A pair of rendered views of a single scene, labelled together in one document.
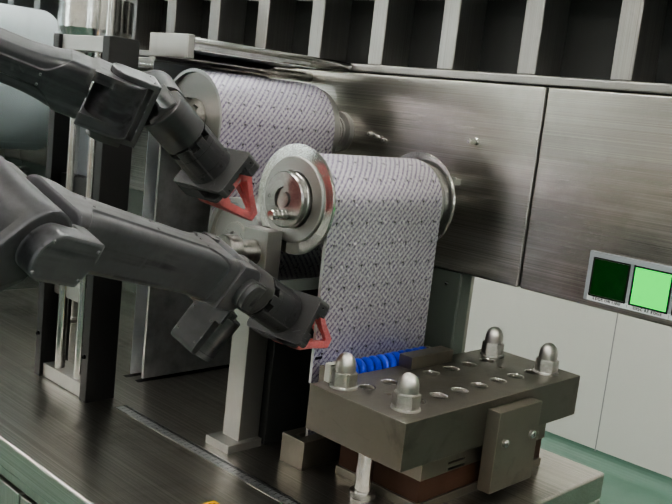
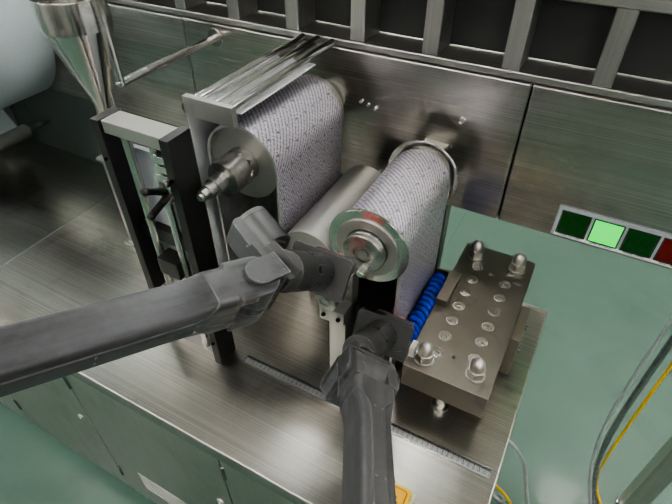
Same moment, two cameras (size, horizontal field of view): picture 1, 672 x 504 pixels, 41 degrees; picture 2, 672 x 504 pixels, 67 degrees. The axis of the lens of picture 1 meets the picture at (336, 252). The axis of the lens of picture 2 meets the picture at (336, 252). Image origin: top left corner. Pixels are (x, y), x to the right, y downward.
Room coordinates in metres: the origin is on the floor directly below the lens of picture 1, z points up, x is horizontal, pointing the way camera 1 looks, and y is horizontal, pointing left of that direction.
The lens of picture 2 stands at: (0.57, 0.28, 1.81)
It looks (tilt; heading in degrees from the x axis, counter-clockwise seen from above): 41 degrees down; 345
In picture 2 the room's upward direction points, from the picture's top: straight up
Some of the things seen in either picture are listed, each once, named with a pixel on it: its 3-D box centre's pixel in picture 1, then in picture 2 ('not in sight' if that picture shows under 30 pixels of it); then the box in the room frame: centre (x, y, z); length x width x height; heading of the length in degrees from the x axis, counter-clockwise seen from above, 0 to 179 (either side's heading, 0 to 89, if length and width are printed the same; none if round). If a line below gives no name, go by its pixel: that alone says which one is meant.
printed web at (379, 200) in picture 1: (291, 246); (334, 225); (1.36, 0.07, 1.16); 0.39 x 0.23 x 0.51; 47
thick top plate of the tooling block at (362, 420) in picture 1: (452, 399); (473, 318); (1.17, -0.18, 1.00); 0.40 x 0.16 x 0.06; 137
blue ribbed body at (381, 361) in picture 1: (382, 365); (424, 306); (1.21, -0.08, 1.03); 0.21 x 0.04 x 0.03; 137
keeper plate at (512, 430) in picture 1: (511, 444); (515, 340); (1.12, -0.26, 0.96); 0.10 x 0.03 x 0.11; 137
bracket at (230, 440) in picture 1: (242, 339); (338, 330); (1.17, 0.11, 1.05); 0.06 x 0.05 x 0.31; 137
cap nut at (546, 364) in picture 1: (547, 357); (519, 261); (1.26, -0.32, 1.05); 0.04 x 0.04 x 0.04
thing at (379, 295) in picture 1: (376, 308); (418, 276); (1.23, -0.07, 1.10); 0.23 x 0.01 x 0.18; 137
